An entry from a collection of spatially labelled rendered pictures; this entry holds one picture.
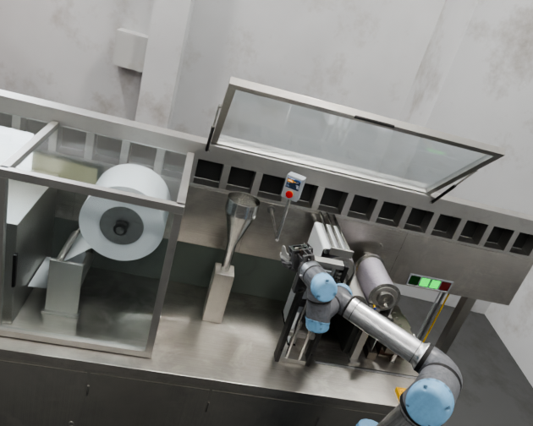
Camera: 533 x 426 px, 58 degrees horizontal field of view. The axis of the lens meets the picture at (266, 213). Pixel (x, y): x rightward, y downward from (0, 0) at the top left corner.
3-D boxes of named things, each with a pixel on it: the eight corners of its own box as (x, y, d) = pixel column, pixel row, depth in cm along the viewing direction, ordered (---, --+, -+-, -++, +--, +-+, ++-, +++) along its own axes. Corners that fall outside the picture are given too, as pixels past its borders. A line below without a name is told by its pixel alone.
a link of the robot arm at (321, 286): (313, 307, 142) (315, 280, 139) (301, 291, 152) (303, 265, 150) (337, 304, 144) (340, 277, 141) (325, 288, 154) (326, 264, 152)
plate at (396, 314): (384, 352, 229) (389, 343, 226) (363, 301, 265) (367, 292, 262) (414, 357, 232) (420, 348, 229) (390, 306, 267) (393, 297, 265)
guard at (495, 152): (222, 93, 166) (225, 74, 168) (204, 152, 218) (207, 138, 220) (509, 166, 187) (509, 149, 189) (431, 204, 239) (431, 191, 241)
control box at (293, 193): (278, 197, 194) (286, 175, 190) (283, 193, 200) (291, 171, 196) (294, 204, 193) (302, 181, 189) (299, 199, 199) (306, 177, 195)
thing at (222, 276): (196, 323, 222) (224, 215, 199) (198, 304, 235) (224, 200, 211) (226, 328, 225) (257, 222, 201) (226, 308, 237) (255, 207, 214)
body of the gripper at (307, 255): (308, 242, 166) (320, 254, 155) (308, 264, 169) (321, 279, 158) (287, 244, 165) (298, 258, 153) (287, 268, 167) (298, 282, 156)
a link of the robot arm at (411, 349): (476, 362, 144) (339, 272, 163) (469, 379, 135) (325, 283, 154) (458, 388, 149) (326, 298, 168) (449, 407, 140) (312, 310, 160)
